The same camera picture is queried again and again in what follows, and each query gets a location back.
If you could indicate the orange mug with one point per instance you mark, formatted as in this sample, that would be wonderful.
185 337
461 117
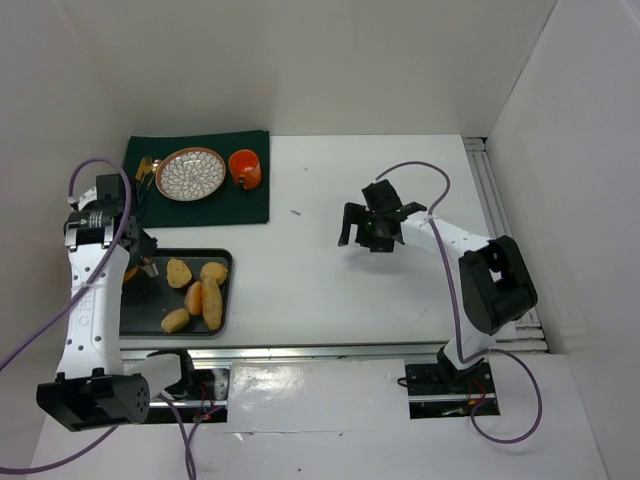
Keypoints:
245 169

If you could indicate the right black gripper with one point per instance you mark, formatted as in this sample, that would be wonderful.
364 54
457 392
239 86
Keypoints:
360 225

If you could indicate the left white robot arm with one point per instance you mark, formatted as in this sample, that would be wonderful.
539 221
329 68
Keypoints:
92 389

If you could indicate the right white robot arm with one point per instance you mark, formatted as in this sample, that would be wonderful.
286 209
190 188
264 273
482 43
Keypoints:
488 280

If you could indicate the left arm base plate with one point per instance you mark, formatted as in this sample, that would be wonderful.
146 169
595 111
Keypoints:
203 398

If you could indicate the black tray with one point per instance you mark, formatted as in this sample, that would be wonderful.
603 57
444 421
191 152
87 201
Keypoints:
147 300

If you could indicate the gold fork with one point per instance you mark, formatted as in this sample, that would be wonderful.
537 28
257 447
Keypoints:
141 170

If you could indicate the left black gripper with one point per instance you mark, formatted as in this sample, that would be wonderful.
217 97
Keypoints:
141 249

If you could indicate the aluminium rail frame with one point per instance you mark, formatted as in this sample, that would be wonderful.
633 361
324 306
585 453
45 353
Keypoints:
293 289

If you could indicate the bread piece bottom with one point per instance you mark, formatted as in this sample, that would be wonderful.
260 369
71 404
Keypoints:
175 321

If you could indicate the dark green cloth mat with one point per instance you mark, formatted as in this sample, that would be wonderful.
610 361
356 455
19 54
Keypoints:
228 205

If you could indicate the round bread bun right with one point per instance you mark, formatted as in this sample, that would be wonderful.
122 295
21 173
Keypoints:
214 270

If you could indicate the patterned ceramic plate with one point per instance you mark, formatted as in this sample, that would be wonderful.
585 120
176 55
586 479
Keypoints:
190 174

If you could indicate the gold knife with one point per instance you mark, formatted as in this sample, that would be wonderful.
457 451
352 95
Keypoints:
144 194

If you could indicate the long bread roll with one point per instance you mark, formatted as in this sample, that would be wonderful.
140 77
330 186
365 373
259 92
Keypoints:
212 304

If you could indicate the orange glazed bun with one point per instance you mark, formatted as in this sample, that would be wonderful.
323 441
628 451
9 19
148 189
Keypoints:
193 299

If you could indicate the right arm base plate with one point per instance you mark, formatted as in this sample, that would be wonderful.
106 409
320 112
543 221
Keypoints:
435 393

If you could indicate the round bread slice top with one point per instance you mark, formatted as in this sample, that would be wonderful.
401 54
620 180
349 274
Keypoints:
178 274

